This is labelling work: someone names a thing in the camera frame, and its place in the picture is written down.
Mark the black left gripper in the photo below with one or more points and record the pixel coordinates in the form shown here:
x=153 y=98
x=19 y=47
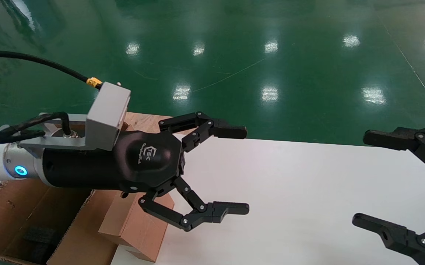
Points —
x=124 y=165

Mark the large open cardboard box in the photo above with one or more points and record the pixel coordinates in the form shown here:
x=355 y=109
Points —
x=13 y=213

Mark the gray wrist camera with bracket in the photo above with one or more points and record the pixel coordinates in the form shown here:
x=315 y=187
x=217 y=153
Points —
x=107 y=114

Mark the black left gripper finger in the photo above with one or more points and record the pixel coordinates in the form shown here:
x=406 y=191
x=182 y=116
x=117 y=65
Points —
x=227 y=132

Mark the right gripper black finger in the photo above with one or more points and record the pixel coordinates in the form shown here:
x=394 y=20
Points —
x=400 y=235
x=418 y=141

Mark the plywood board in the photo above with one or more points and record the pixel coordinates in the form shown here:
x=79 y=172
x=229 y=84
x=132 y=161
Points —
x=146 y=120

